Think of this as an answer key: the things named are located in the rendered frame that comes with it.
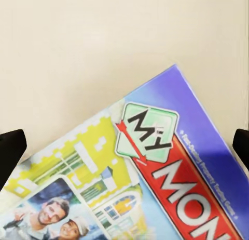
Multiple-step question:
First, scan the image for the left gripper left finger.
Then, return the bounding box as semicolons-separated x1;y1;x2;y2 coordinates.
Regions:
0;129;27;191

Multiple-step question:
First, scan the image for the board game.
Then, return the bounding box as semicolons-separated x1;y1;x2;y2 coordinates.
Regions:
0;63;249;240

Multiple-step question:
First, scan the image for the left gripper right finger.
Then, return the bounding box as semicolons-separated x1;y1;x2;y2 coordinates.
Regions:
232;129;249;170

